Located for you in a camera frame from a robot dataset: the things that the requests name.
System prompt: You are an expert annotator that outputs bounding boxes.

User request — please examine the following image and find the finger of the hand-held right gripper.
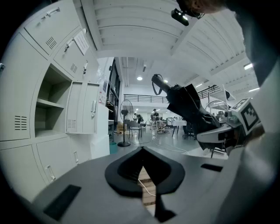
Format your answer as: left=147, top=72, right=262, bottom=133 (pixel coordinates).
left=196, top=126, right=234, bottom=143

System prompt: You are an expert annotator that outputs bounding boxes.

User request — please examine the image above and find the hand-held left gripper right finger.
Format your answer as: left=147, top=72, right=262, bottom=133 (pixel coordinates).
left=142, top=146, right=228, bottom=224

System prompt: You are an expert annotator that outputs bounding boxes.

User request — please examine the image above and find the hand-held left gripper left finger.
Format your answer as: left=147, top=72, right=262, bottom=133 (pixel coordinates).
left=31, top=146, right=154, bottom=224

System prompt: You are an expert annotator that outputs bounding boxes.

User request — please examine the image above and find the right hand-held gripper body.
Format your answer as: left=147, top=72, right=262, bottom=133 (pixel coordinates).
left=218, top=97, right=262, bottom=154

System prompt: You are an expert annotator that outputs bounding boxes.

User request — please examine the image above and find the grey metal locker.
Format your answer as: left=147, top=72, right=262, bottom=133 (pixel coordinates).
left=0, top=0, right=103, bottom=203

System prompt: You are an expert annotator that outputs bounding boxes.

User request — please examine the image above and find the person's right forearm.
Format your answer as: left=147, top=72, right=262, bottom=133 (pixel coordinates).
left=247, top=123, right=266, bottom=145

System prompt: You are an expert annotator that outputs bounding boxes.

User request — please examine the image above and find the black office chair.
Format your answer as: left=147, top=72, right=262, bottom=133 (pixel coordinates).
left=182, top=122, right=197, bottom=140

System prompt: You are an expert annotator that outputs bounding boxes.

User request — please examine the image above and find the table with white cloth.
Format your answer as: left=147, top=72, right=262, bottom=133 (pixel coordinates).
left=171, top=120, right=188, bottom=137

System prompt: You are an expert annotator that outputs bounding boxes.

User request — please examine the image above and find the wooden pallet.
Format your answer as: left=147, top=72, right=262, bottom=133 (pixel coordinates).
left=137, top=165, right=158, bottom=207

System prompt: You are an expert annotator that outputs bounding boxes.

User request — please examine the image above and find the white cabinet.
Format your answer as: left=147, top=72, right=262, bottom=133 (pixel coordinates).
left=91, top=105, right=110, bottom=159

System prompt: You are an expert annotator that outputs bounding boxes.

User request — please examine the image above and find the cardboard box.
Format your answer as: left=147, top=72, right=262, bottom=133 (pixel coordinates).
left=116, top=123, right=129, bottom=134

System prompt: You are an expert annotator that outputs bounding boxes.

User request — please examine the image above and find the black metal railing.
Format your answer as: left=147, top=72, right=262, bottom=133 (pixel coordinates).
left=123, top=94, right=170, bottom=104

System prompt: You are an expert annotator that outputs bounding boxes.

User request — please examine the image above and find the grey chair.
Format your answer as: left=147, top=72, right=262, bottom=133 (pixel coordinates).
left=129, top=121, right=142, bottom=139

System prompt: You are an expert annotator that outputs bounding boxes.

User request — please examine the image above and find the black standing floor fan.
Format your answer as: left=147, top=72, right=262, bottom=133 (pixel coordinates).
left=117, top=99, right=134, bottom=147

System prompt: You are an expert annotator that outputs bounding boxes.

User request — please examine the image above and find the person's black shirt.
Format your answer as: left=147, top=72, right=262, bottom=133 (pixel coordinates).
left=237, top=8, right=280, bottom=87

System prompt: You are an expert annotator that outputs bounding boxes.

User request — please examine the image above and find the person's face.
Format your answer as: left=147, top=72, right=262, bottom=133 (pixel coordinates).
left=181, top=0, right=236, bottom=15

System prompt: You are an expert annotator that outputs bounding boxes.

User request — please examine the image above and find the white paper notice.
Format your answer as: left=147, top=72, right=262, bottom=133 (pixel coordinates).
left=73, top=30, right=90, bottom=56

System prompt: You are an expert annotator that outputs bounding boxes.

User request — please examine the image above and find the long white floor cable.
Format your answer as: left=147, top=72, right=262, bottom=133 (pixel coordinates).
left=150, top=135, right=191, bottom=154

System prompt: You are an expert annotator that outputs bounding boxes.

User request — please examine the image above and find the black head camera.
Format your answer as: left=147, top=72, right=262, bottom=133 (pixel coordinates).
left=171, top=8, right=190, bottom=26

